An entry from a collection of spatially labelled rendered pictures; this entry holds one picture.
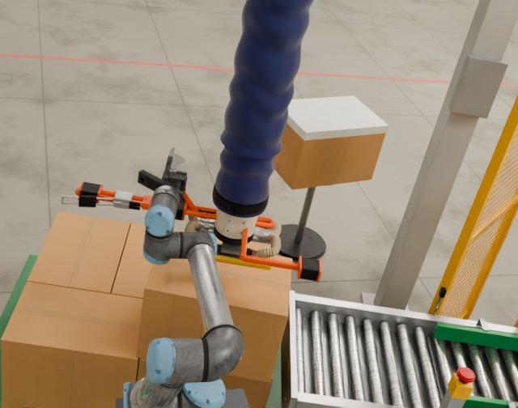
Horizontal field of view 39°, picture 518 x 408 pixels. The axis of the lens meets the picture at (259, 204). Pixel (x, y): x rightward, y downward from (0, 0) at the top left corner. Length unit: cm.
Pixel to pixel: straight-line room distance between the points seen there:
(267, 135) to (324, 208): 289
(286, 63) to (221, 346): 108
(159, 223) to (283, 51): 73
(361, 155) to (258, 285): 169
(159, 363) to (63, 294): 173
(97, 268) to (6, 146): 220
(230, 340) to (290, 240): 311
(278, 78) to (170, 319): 115
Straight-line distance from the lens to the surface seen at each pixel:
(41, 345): 338
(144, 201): 300
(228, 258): 297
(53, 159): 562
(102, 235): 398
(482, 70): 382
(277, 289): 317
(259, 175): 280
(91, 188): 304
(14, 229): 491
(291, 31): 254
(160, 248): 240
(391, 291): 455
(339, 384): 342
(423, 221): 426
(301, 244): 505
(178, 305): 309
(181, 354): 194
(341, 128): 442
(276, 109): 266
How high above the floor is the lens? 295
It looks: 33 degrees down
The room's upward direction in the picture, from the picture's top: 12 degrees clockwise
